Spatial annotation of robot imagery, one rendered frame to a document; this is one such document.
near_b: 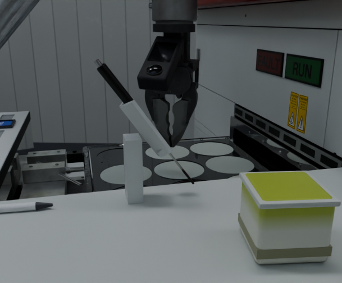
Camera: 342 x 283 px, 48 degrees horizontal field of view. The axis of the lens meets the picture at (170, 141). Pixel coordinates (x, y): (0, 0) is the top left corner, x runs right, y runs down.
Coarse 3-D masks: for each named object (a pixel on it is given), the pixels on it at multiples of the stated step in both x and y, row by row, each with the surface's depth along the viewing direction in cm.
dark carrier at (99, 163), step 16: (144, 144) 92; (176, 144) 92; (192, 144) 92; (96, 160) 82; (112, 160) 82; (144, 160) 82; (160, 160) 82; (192, 160) 82; (96, 176) 73; (160, 176) 73; (208, 176) 73; (224, 176) 73
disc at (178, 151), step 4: (172, 148) 89; (176, 148) 89; (180, 148) 89; (184, 148) 89; (148, 152) 86; (152, 152) 86; (172, 152) 86; (176, 152) 86; (180, 152) 86; (184, 152) 86; (188, 152) 86; (152, 156) 84; (156, 156) 84; (164, 156) 84; (168, 156) 84; (176, 156) 84; (180, 156) 84; (184, 156) 84
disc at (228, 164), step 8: (208, 160) 82; (216, 160) 82; (224, 160) 82; (232, 160) 82; (240, 160) 82; (248, 160) 82; (216, 168) 77; (224, 168) 77; (232, 168) 77; (240, 168) 77; (248, 168) 77
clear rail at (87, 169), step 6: (84, 150) 87; (84, 156) 83; (84, 162) 80; (84, 168) 77; (90, 168) 77; (84, 174) 74; (90, 174) 74; (90, 180) 71; (90, 186) 68; (90, 192) 66
